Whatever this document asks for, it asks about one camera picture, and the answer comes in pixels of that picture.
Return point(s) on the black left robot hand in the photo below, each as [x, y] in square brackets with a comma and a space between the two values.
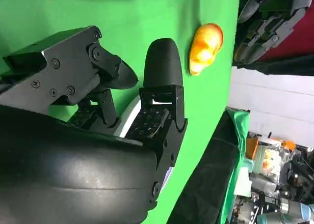
[274, 30]

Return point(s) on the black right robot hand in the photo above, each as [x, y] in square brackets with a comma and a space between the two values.
[61, 172]

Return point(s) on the orange and white bread roll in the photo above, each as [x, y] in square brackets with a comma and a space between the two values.
[206, 49]

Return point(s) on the lilac plate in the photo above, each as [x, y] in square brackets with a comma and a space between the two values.
[130, 118]

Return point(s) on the green fabric sheet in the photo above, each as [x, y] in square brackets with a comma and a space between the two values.
[239, 140]

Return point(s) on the orange box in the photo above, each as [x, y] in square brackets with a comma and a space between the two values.
[252, 148]

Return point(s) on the clear bag of toy food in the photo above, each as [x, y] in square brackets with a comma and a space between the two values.
[269, 160]

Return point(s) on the black backdrop curtain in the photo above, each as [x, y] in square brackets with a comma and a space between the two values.
[211, 172]

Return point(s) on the green table cloth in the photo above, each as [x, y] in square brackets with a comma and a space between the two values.
[122, 12]

